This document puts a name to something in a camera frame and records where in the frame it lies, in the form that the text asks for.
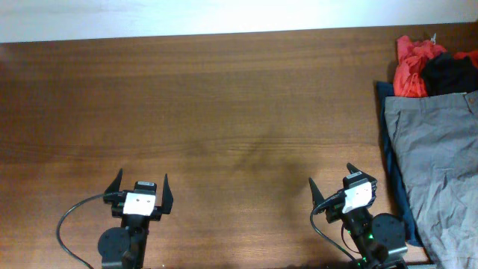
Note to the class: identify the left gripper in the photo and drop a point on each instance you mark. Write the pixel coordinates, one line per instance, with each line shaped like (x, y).
(110, 196)

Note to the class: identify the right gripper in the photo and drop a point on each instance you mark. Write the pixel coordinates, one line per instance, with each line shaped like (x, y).
(334, 211)

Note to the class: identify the grey shorts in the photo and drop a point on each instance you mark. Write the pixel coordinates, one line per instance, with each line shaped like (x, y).
(435, 142)

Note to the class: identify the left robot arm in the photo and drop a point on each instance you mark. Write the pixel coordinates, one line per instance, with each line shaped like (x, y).
(125, 246)

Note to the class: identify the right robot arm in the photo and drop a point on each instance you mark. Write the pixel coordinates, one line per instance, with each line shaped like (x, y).
(379, 239)

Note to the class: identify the blue denim garment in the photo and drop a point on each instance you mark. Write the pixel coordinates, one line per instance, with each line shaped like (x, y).
(394, 176)

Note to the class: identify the red garment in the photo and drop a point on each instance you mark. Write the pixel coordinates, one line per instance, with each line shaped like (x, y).
(412, 57)

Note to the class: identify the black garment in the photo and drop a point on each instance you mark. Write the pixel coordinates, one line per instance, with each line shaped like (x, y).
(446, 74)

